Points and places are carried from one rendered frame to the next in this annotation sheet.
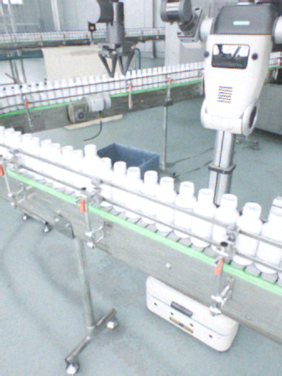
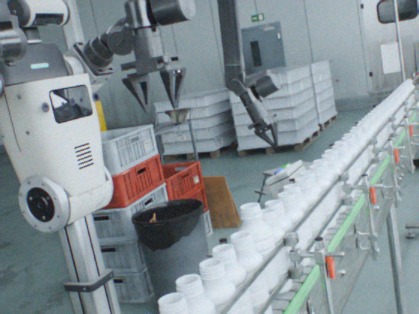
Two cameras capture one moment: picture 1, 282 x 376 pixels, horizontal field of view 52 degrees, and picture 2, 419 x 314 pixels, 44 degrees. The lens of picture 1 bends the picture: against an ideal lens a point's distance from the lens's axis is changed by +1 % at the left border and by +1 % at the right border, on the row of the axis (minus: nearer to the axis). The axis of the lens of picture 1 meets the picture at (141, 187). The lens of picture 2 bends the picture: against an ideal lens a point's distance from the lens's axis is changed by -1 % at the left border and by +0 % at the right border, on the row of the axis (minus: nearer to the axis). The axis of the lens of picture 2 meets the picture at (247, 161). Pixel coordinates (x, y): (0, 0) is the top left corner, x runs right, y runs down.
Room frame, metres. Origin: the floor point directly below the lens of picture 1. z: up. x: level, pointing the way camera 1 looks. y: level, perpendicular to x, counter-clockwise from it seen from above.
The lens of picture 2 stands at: (1.06, 1.08, 1.46)
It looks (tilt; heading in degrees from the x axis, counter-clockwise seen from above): 11 degrees down; 259
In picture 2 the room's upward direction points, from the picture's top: 10 degrees counter-clockwise
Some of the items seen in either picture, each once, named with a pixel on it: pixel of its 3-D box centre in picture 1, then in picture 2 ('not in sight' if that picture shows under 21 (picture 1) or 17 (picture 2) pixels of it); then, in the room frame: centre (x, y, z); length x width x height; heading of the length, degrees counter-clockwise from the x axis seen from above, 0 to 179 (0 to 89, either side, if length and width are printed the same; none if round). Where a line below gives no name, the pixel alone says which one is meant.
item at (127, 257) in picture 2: not in sight; (132, 241); (1.28, -2.61, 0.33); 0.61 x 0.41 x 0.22; 60
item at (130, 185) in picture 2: not in sight; (118, 181); (1.28, -2.61, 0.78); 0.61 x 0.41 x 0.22; 60
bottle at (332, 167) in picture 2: (247, 233); (331, 183); (0.58, -0.26, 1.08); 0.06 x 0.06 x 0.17
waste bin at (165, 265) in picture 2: not in sight; (177, 258); (1.00, -2.07, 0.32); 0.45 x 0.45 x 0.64
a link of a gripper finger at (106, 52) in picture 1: (113, 61); (164, 84); (1.00, 0.08, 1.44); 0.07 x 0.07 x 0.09; 54
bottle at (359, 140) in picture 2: not in sight; (358, 154); (0.37, -0.55, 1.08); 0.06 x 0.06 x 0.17
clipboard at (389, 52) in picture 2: not in sight; (392, 57); (-1.57, -3.90, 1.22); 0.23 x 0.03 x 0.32; 144
